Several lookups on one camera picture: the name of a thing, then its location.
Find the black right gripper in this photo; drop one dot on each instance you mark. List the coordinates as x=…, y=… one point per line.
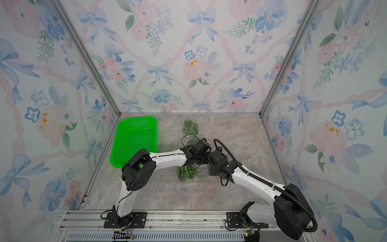
x=210, y=170

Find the clear pepper container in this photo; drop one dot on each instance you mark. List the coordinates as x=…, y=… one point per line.
x=186, y=173
x=190, y=127

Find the green plastic basket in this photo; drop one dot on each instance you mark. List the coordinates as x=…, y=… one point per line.
x=131, y=136

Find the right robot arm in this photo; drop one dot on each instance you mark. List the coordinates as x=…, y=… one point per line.
x=287, y=207

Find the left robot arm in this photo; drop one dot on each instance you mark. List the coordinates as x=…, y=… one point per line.
x=139, y=169

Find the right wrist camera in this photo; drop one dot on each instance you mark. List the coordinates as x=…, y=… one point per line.
x=218, y=158

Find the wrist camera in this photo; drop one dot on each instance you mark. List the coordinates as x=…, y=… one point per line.
x=202, y=147
x=218, y=158

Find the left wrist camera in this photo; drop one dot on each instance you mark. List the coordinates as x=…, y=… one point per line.
x=202, y=147

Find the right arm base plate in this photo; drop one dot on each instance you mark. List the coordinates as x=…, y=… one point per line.
x=239, y=220

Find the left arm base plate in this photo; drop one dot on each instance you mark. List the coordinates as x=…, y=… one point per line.
x=133, y=220

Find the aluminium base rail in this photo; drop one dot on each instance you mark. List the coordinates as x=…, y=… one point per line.
x=163, y=226

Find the aluminium corner post right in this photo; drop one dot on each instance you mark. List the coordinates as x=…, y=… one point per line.
x=293, y=48

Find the aluminium corner post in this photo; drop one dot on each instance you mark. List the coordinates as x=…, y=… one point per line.
x=293, y=48
x=82, y=50

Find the aluminium corner post left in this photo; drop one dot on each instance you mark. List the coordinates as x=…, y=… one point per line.
x=82, y=50

